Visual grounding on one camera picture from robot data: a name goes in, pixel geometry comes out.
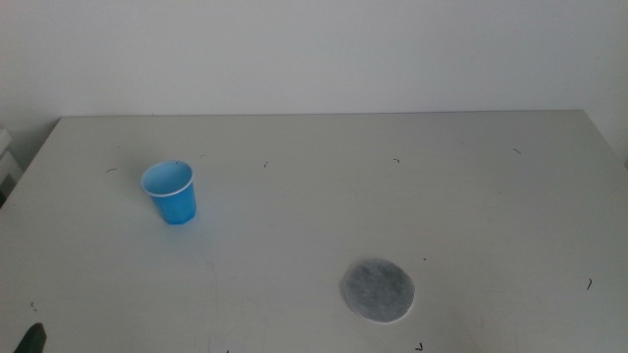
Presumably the blue plastic cup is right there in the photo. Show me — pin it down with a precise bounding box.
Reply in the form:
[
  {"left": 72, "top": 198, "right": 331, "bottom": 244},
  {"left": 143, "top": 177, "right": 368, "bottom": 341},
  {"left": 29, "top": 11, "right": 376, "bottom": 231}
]
[{"left": 139, "top": 159, "right": 198, "bottom": 227}]

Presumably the grey round cup mat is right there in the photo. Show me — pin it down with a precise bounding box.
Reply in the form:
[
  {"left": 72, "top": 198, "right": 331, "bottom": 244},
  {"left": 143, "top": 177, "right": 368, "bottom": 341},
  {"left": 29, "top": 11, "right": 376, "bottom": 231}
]
[{"left": 340, "top": 258, "right": 416, "bottom": 325}]

